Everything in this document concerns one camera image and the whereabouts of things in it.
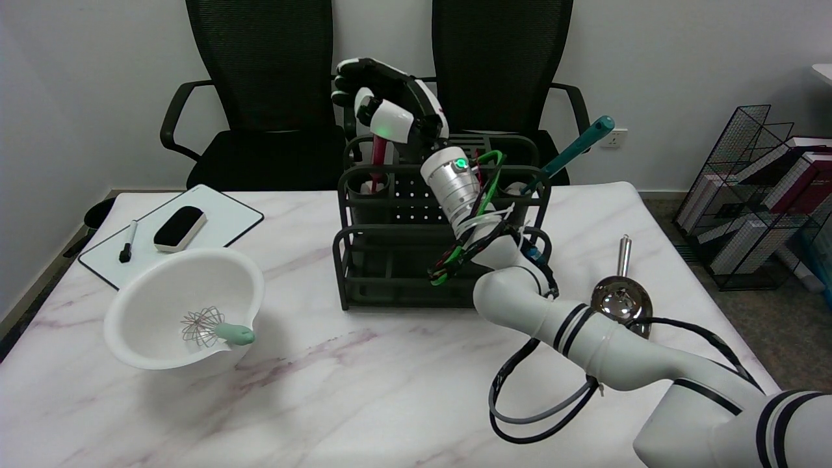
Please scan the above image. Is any dark maroon book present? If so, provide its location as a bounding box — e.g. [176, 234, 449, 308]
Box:
[764, 153, 832, 218]

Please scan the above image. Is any black whiteboard marker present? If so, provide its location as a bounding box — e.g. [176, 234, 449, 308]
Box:
[119, 220, 139, 264]

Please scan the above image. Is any green robot cable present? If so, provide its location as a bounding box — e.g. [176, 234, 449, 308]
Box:
[428, 150, 507, 287]

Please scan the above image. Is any black wire grid bookshelf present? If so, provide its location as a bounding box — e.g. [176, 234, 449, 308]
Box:
[673, 104, 832, 291]

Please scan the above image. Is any teal sponge bottle brush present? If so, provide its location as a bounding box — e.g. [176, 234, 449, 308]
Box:
[506, 116, 615, 197]

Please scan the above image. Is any dark green metal dish rack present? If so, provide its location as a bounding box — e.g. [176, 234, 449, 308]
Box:
[332, 133, 553, 313]

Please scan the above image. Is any pink sponge bottle brush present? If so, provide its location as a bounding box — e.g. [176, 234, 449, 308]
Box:
[362, 133, 396, 194]

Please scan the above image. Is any shiny steel scoop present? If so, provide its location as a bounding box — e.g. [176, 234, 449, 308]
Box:
[590, 235, 653, 340]

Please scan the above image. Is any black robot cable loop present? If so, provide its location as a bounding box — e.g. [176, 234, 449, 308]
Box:
[488, 316, 762, 445]

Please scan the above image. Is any white plastic mixing bowl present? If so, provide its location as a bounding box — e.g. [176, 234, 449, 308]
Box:
[104, 247, 266, 371]

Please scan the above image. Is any black mesh office chair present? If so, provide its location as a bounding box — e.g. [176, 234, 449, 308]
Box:
[408, 0, 591, 186]
[160, 0, 359, 191]

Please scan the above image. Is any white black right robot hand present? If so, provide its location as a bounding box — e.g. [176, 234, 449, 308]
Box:
[331, 57, 451, 163]

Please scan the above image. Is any small white whiteboard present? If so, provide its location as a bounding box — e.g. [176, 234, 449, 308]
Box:
[78, 184, 265, 291]

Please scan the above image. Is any wire whisk with green handle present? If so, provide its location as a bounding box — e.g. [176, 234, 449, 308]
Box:
[180, 306, 256, 349]

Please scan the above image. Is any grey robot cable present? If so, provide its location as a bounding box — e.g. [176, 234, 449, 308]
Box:
[490, 376, 597, 425]

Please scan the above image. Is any black white whiteboard eraser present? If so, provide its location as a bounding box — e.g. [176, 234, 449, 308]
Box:
[153, 206, 208, 254]

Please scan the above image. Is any white black cover book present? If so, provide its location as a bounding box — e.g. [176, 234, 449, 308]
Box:
[734, 136, 832, 189]

